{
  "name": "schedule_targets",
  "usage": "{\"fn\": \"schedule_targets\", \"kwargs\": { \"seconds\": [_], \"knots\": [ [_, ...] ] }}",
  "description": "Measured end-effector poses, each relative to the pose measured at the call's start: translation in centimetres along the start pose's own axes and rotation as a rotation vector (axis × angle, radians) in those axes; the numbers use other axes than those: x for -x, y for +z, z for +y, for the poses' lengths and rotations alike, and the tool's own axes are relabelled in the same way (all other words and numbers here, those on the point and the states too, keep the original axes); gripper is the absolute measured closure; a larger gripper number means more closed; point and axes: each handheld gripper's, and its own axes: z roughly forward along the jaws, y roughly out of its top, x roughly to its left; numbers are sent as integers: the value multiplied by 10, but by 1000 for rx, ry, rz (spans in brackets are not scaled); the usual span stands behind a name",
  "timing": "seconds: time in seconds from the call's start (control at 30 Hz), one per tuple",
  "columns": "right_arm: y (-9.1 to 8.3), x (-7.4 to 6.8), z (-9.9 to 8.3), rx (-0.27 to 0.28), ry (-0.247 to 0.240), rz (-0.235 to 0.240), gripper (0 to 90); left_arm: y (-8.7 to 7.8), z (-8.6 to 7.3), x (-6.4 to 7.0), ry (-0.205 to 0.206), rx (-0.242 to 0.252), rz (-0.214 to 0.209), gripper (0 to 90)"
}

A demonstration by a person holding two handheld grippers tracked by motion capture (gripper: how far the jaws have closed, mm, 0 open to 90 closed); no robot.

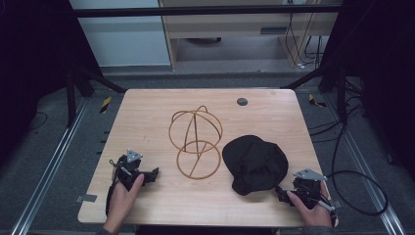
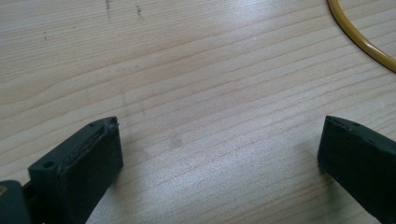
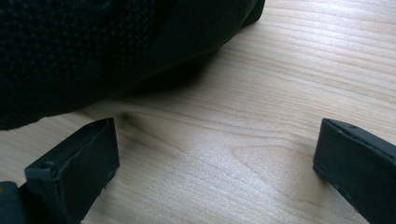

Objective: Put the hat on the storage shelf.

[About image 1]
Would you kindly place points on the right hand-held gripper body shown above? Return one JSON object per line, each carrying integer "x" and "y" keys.
{"x": 308, "y": 189}

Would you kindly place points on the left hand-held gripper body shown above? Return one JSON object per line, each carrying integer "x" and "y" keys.
{"x": 128, "y": 167}

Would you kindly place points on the black hat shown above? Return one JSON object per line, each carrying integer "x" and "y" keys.
{"x": 254, "y": 164}

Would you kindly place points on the person's right hand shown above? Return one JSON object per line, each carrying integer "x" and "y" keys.
{"x": 313, "y": 213}

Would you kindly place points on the person's left hand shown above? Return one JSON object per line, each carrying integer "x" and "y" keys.
{"x": 121, "y": 204}

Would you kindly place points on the grey tape piece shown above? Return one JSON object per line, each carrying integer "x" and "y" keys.
{"x": 86, "y": 197}

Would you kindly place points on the yellow black tape strip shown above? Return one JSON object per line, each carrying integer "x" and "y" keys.
{"x": 105, "y": 104}
{"x": 314, "y": 102}

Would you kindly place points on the grey round table grommet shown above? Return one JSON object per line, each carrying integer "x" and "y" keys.
{"x": 242, "y": 101}

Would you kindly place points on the white cabinet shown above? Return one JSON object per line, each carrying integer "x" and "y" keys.
{"x": 124, "y": 39}

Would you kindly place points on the wooden desk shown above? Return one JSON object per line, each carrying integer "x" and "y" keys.
{"x": 228, "y": 26}

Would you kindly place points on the aluminium floor rail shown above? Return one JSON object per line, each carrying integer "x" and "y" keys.
{"x": 49, "y": 166}
{"x": 365, "y": 163}

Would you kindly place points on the black metal frame stand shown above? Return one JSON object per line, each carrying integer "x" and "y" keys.
{"x": 341, "y": 94}
{"x": 70, "y": 98}

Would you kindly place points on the black horizontal frame bar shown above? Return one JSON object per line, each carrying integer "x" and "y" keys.
{"x": 202, "y": 11}

